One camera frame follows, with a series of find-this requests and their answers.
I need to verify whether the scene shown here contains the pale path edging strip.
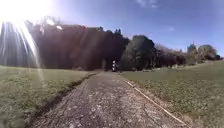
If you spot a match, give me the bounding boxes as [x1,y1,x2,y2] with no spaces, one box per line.
[123,79,188,127]

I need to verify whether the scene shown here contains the grass field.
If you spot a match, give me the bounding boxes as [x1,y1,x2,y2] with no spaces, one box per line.
[0,64,98,128]

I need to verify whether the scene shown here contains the grey gravelly path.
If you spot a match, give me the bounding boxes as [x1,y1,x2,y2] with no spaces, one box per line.
[29,71,188,128]

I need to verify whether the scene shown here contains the grass slope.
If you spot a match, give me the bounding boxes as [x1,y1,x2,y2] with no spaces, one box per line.
[121,61,224,128]

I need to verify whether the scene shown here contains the dark row of trees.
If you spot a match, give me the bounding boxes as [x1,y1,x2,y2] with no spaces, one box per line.
[0,15,224,72]

